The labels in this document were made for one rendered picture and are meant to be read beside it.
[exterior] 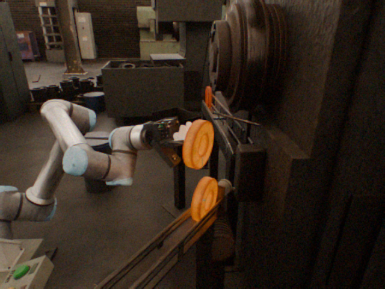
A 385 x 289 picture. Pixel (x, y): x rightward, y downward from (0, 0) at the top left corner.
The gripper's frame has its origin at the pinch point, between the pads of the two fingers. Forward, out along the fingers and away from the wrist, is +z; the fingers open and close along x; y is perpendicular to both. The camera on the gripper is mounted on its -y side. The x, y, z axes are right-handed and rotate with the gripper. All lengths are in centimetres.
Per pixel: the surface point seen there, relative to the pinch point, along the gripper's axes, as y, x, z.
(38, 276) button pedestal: -23, -43, -34
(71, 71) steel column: 88, 406, -624
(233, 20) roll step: 33.4, 36.5, 2.6
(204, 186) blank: -15.3, -2.6, -0.5
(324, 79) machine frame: 9.1, 16.1, 33.8
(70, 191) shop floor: -49, 41, -164
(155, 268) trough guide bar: -21.9, -31.2, 0.1
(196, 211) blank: -21.4, -7.3, -2.6
